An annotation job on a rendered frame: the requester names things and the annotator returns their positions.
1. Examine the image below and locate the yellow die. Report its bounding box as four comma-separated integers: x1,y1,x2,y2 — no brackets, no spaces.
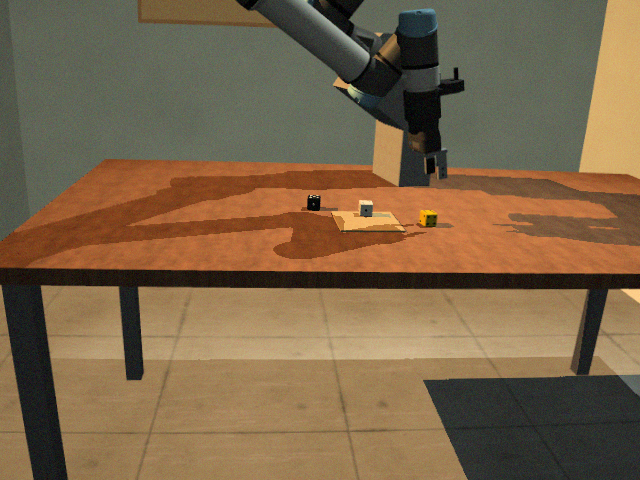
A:
419,210,438,227

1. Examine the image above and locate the tan square mat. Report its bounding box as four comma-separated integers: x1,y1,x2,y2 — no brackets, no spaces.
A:
331,211,405,232

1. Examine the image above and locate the white die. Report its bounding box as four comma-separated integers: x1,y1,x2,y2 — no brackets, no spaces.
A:
358,200,373,217

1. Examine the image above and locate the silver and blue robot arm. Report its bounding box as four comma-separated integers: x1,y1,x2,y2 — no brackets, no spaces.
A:
236,0,439,109

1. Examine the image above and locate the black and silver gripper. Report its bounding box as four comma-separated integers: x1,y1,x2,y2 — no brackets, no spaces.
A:
401,66,464,180

